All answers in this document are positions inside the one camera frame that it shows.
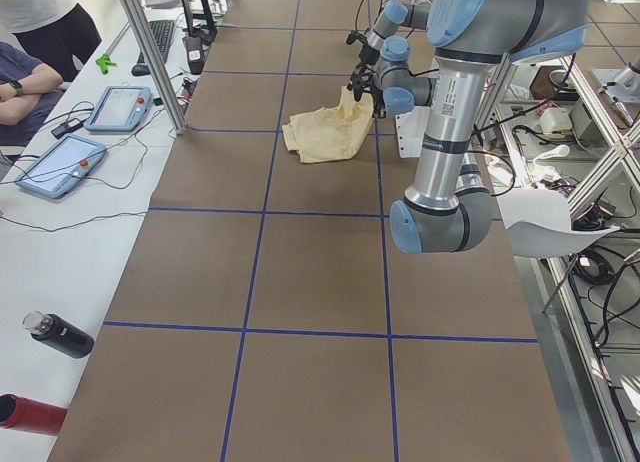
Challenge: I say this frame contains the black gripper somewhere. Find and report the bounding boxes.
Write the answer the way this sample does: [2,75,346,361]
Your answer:
[346,30,379,65]
[347,64,386,118]

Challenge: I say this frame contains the cream long-sleeve printed shirt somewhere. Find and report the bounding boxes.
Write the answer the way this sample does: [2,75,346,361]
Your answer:
[282,86,374,164]

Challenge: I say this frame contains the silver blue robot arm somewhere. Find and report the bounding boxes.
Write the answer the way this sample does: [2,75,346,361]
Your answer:
[346,0,433,68]
[350,0,589,254]

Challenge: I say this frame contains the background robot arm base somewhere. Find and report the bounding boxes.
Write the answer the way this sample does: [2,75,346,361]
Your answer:
[591,55,639,116]

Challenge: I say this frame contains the black box white label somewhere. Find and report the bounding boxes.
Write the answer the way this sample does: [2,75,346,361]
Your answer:
[183,35,205,75]

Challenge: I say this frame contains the black keyboard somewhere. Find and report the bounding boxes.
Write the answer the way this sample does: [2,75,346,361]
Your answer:
[148,20,175,63]

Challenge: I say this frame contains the black computer mouse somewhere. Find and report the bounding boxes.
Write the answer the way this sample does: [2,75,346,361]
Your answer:
[131,63,150,77]

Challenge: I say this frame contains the far blue teach pendant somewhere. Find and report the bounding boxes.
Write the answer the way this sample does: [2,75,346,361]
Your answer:
[84,86,153,133]

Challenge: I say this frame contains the blue teach pendant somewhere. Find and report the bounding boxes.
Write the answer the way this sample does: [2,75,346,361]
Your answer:
[84,86,153,133]
[14,134,107,199]

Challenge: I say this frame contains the green plastic clamp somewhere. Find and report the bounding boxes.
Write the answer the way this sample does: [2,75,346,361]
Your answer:
[95,53,117,75]

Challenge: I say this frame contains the near blue teach pendant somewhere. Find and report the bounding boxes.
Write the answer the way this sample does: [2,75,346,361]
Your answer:
[14,134,107,199]

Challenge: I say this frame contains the standing person black trousers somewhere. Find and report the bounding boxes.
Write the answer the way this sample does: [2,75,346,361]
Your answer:
[1,0,102,82]

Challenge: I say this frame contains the person in dark shirt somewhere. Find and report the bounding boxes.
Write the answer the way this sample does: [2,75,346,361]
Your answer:
[1,42,63,147]

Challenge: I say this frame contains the black water bottle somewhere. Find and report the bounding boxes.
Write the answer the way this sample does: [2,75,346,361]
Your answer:
[22,311,94,359]

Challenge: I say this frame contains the red cylinder bottle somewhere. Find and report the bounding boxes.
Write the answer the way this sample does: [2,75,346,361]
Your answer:
[1,394,67,436]

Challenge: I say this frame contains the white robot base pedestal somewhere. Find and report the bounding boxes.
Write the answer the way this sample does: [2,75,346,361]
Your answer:
[394,106,430,158]

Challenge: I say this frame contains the aluminium frame post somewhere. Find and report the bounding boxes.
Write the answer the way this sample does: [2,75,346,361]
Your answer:
[120,0,186,135]

